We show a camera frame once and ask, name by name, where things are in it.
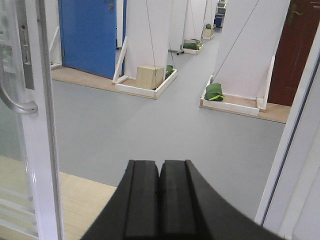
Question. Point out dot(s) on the grey metal door handle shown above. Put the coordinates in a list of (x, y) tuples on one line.
[(11, 98)]

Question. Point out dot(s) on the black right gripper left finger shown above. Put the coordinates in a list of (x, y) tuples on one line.
[(132, 211)]

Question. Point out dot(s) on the white partition panel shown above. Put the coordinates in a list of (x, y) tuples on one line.
[(147, 30)]

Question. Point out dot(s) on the white wooden base frame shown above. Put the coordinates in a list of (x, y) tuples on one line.
[(125, 84), (256, 107)]

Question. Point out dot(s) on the green sandbag behind cube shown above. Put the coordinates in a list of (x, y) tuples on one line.
[(169, 71)]

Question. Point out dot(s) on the silver door lock plate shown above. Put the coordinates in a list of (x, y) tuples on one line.
[(25, 44)]

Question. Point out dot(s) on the small wooden cube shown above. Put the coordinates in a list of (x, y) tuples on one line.
[(149, 77)]

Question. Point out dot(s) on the white door jamb frame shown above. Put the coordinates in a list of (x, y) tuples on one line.
[(290, 203)]

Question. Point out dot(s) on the white framed transparent sliding door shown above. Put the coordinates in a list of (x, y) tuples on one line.
[(30, 203)]

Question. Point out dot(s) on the white wooden base frame left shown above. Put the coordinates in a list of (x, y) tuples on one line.
[(125, 84)]

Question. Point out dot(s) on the dark red wooden door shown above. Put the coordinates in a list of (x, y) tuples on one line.
[(298, 33)]

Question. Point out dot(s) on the blue door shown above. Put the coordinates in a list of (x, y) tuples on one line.
[(88, 35)]

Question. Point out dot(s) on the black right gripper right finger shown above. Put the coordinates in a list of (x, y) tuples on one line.
[(190, 209)]

